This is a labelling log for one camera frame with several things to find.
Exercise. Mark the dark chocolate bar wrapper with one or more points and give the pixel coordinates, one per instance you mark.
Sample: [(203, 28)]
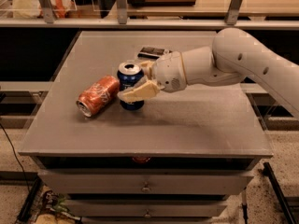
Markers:
[(152, 53)]

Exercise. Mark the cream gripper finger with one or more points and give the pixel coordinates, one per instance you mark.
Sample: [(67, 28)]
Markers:
[(144, 89), (146, 66)]

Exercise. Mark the grey drawer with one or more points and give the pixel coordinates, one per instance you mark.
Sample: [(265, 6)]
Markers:
[(206, 183), (137, 208)]

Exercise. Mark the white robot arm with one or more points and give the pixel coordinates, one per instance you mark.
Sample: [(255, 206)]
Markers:
[(233, 56)]

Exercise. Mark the grey top drawer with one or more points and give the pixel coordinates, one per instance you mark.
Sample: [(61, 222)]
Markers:
[(206, 183)]

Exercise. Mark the metal lower drawer knob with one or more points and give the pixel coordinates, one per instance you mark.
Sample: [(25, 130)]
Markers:
[(147, 214)]

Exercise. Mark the orange coke can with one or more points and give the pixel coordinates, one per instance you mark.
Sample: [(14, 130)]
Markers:
[(103, 91)]

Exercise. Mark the white orange plastic bag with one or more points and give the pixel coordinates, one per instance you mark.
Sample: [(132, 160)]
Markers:
[(27, 9)]

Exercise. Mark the grey metal shelf rail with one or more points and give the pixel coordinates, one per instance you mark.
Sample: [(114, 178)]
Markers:
[(203, 15)]

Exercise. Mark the red object in cabinet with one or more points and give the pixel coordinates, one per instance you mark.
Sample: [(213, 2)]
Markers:
[(140, 159)]

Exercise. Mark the blue pepsi can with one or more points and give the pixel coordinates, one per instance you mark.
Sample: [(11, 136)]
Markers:
[(128, 74)]

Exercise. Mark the grey lower drawer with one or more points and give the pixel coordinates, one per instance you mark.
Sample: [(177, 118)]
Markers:
[(137, 208)]

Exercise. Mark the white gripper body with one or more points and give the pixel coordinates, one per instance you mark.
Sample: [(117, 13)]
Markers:
[(168, 71)]

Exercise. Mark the metal drawer knob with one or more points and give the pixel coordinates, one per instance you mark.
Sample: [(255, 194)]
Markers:
[(146, 187), (147, 214)]

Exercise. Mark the metal top drawer knob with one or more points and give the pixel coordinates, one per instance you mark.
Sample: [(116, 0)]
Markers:
[(146, 187)]

